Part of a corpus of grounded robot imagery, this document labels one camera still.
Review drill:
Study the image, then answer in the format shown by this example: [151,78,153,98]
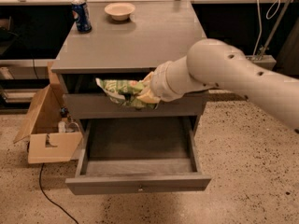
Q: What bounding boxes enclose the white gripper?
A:
[137,56,212,104]

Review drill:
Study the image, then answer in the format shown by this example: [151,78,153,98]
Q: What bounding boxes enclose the green jalapeno chip bag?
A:
[95,77,159,109]

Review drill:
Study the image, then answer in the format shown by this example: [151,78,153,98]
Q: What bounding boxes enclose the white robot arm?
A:
[137,39,299,132]

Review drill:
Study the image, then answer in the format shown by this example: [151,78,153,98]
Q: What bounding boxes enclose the grey drawer cabinet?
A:
[52,1,206,128]

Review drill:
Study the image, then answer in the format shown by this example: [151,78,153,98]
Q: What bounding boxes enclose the grey middle drawer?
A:
[63,92,207,119]

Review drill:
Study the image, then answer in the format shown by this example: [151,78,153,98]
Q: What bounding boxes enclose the open grey bottom drawer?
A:
[65,117,211,195]

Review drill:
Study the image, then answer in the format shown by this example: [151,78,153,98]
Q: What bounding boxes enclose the white ceramic bowl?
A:
[105,3,135,21]

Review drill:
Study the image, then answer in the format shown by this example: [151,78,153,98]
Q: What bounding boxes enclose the blue pepsi can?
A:
[72,0,92,33]

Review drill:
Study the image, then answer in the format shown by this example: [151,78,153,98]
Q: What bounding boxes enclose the open cardboard box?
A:
[14,62,82,164]

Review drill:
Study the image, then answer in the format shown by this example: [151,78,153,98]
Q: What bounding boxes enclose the black floor cable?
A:
[38,162,80,224]

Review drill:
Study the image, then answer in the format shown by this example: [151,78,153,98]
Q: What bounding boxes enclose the white hanging cable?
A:
[251,0,282,58]

